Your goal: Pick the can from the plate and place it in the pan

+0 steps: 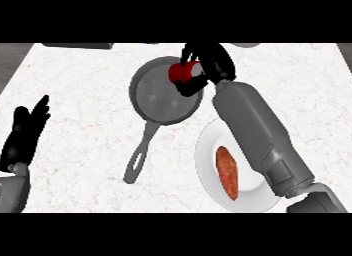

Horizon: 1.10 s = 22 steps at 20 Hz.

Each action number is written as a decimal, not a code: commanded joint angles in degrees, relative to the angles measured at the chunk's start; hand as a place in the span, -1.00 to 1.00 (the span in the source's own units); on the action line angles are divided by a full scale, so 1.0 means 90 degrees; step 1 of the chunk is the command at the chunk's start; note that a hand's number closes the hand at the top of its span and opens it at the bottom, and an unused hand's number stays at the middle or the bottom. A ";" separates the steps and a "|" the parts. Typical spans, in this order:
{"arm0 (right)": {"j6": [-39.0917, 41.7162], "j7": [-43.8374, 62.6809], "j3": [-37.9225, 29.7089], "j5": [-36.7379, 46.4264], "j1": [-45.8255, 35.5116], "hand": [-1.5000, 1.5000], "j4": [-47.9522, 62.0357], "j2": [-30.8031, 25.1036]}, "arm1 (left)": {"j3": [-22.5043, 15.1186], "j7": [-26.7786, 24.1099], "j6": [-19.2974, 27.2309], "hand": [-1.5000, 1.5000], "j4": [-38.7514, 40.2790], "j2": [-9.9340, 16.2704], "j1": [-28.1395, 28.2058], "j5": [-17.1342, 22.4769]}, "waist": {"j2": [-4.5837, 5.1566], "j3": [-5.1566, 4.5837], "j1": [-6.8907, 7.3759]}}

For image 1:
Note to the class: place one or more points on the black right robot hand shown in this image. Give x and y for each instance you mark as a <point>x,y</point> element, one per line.
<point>217,63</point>

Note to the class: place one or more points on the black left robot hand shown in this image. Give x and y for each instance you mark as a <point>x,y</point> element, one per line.
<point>23,140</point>

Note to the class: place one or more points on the red can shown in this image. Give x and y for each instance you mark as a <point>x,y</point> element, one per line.
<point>182,71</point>

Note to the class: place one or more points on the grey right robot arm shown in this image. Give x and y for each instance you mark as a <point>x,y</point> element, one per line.
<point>262,140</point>

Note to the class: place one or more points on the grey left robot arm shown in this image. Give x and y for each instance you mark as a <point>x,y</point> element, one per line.
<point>9,193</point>

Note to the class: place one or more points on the grey frying pan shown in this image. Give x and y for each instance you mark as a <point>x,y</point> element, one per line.
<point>164,96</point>

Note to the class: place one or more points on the white plate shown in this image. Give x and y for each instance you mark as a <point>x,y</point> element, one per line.
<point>210,186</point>

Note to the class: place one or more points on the pale grey round object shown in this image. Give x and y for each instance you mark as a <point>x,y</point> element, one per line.
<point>244,44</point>

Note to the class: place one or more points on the dark grey flat object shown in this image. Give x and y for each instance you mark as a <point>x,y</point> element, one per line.
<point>77,45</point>

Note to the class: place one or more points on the orange-brown sweet potato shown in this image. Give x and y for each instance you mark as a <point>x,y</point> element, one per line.
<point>228,173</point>

